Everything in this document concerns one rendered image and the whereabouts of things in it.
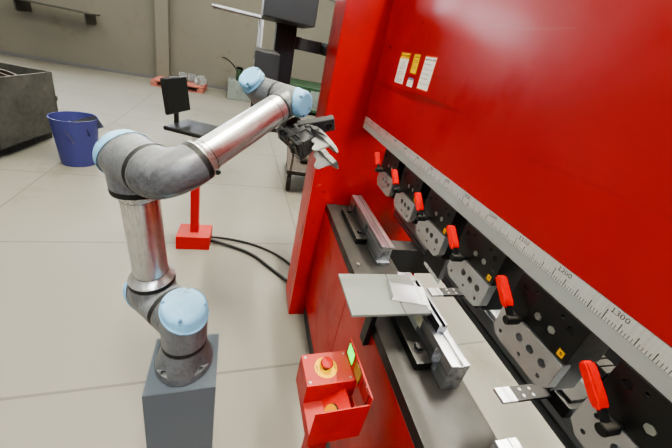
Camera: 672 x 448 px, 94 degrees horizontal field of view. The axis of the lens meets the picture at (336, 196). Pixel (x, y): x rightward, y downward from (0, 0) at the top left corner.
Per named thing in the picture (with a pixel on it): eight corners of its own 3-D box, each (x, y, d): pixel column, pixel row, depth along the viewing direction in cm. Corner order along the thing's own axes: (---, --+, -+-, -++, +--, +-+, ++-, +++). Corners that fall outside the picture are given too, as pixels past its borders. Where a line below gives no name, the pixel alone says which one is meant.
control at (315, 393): (295, 379, 105) (304, 341, 97) (340, 373, 110) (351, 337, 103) (306, 446, 88) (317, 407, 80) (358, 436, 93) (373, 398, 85)
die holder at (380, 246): (348, 209, 179) (351, 194, 175) (357, 209, 181) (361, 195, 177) (376, 264, 136) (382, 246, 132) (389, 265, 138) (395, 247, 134)
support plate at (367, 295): (337, 275, 106) (338, 273, 105) (406, 276, 113) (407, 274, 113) (351, 317, 90) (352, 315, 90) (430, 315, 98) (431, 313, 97)
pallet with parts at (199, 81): (207, 88, 885) (207, 75, 870) (204, 94, 811) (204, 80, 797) (157, 80, 844) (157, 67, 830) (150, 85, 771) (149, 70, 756)
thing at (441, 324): (408, 286, 112) (411, 279, 110) (416, 286, 113) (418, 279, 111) (436, 332, 94) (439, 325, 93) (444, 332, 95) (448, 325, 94)
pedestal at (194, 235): (181, 235, 268) (180, 142, 233) (212, 236, 275) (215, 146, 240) (175, 249, 250) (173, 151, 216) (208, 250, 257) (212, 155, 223)
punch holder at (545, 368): (489, 328, 71) (522, 271, 64) (519, 327, 73) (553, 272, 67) (541, 394, 58) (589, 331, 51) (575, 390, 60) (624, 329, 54)
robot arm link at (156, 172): (146, 185, 55) (313, 78, 83) (112, 164, 59) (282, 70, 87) (172, 227, 63) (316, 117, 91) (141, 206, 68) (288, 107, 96)
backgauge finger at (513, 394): (480, 376, 82) (488, 364, 79) (555, 369, 89) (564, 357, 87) (512, 426, 71) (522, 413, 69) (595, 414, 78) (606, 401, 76)
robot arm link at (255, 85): (275, 70, 85) (291, 97, 95) (246, 62, 90) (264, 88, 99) (259, 92, 83) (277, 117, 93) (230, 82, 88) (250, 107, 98)
